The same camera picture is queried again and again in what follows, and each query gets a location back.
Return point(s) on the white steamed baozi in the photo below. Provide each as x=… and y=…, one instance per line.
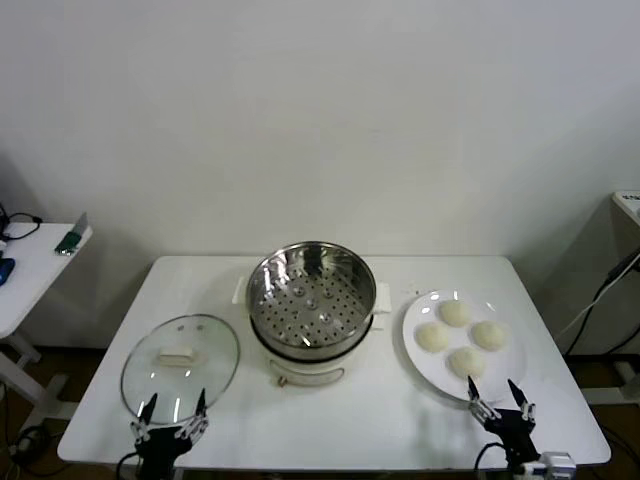
x=489, y=334
x=433, y=337
x=467, y=362
x=455, y=314

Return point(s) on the cream electric cooker base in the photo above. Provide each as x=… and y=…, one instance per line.
x=305, y=372

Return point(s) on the perforated steel steamer basket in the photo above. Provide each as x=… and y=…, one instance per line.
x=280, y=325

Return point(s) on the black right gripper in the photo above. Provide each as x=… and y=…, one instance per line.
x=512, y=430

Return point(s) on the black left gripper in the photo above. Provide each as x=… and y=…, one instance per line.
x=160, y=445

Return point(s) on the white round plate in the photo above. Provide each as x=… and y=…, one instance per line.
x=425, y=370

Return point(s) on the blue object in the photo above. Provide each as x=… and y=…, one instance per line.
x=5, y=270

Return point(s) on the white side table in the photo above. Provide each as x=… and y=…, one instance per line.
x=35, y=265

